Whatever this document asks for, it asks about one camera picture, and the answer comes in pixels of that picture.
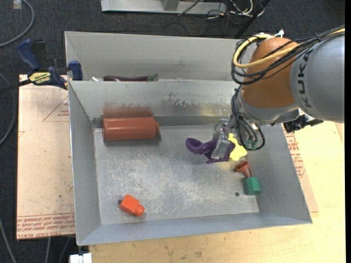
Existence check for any grey metal bin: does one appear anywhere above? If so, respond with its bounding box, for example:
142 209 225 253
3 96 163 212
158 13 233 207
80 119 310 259
64 31 313 247

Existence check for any brown cardboard board red print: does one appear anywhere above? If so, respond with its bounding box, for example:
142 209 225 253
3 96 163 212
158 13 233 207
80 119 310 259
16 74 319 241

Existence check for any orange block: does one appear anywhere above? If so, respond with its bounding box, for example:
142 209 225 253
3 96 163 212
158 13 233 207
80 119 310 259
118 193 145 217

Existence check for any red-brown cylinder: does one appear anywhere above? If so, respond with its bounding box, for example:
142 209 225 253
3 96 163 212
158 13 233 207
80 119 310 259
102 116 161 142

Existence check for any purple soft toy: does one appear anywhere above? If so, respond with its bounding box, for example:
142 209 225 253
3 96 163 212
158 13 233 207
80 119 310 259
185 137 236 165

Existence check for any green block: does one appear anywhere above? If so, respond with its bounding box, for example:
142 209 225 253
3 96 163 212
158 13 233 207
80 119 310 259
243 176 262 196

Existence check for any orange funnel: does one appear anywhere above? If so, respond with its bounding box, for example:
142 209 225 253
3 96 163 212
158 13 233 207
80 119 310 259
234 161 252 179

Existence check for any yellow soft shape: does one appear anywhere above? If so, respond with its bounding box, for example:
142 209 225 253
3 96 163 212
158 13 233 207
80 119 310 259
228 133 248 161

